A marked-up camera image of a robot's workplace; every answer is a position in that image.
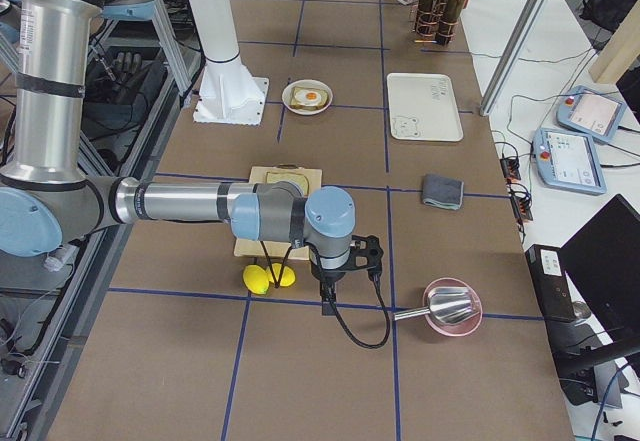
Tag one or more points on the metal scoop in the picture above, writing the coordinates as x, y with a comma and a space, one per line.
445, 306

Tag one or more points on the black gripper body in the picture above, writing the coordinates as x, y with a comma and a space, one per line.
328, 276

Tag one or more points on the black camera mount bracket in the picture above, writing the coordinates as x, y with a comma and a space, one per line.
365, 253

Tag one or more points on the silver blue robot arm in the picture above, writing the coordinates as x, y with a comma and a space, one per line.
46, 200

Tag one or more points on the black computer box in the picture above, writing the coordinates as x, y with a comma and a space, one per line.
550, 283

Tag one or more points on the toast bread slice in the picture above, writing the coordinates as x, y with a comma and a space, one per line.
295, 178

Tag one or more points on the blue teach pendant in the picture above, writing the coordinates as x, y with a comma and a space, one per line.
590, 112
568, 161

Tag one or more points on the black monitor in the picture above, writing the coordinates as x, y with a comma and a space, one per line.
602, 261

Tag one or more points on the bread with fried egg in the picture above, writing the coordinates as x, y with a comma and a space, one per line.
308, 98

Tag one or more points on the blue teach pendant near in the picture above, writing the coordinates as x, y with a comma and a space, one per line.
568, 161

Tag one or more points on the yellow lemon right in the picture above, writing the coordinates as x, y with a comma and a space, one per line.
284, 275

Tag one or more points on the white round plate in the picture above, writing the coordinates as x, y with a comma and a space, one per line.
286, 95

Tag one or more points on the copper wire bottle rack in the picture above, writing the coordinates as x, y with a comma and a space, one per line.
437, 25

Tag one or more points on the blue teach pendant far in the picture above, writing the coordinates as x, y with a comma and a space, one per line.
590, 112

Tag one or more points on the pink bowl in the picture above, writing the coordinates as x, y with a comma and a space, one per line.
465, 328

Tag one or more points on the grey folded cloth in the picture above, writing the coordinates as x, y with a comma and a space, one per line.
442, 192

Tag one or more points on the wooden cutting board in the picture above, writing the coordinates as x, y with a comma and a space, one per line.
248, 248

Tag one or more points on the yellow lemon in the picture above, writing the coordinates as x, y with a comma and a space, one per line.
256, 279
284, 275

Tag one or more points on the white bear serving tray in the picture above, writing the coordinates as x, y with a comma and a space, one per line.
422, 107

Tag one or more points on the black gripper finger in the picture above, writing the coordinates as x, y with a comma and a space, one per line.
326, 299

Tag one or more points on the aluminium frame post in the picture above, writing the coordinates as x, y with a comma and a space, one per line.
523, 27

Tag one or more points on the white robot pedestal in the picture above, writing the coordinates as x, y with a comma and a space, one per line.
228, 93

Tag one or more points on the yellow lemon left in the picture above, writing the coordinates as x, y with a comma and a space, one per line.
256, 279

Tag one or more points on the dark wine bottle right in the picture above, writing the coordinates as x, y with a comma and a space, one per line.
448, 21

